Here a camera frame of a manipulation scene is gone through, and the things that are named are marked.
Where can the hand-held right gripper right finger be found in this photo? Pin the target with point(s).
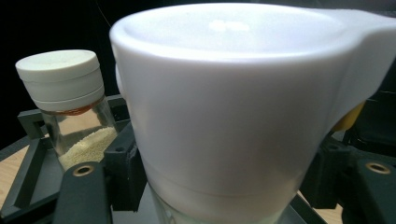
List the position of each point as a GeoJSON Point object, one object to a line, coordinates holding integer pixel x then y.
{"type": "Point", "coordinates": [373, 193]}

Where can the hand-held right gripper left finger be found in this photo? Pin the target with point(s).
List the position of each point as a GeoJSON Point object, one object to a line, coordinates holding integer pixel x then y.
{"type": "Point", "coordinates": [84, 196]}

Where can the grey corner rack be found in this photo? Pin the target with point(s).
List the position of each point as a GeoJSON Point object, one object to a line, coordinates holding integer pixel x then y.
{"type": "Point", "coordinates": [23, 174]}

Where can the round-lid jar with yellow powder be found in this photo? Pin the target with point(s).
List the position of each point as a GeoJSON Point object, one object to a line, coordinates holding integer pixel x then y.
{"type": "Point", "coordinates": [62, 81]}

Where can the white flip-lid jar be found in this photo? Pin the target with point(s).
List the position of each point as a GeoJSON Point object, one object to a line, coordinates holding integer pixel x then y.
{"type": "Point", "coordinates": [224, 118]}

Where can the yellow object behind cup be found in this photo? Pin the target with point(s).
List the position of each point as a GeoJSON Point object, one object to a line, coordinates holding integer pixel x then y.
{"type": "Point", "coordinates": [348, 119]}

